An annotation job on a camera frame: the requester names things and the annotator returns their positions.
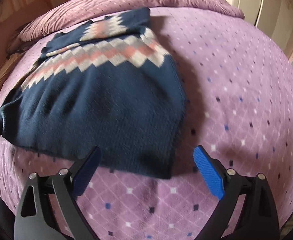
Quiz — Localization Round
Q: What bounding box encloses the navy argyle knit sweater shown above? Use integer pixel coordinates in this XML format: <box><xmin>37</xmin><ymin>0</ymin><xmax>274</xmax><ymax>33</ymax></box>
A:
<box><xmin>0</xmin><ymin>8</ymin><xmax>186</xmax><ymax>179</ymax></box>

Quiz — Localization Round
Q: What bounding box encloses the purple dotted bed sheet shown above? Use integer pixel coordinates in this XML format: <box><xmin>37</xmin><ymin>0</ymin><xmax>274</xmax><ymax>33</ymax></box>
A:
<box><xmin>0</xmin><ymin>6</ymin><xmax>293</xmax><ymax>240</ymax></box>

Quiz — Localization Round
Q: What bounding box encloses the mauve dotted quilt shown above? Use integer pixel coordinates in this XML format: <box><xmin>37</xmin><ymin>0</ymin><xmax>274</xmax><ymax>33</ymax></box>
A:
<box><xmin>11</xmin><ymin>0</ymin><xmax>245</xmax><ymax>49</ymax></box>

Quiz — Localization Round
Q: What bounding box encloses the brown pillow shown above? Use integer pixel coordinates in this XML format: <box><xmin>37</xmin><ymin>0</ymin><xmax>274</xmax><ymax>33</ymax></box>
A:
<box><xmin>0</xmin><ymin>52</ymin><xmax>25</xmax><ymax>91</ymax></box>

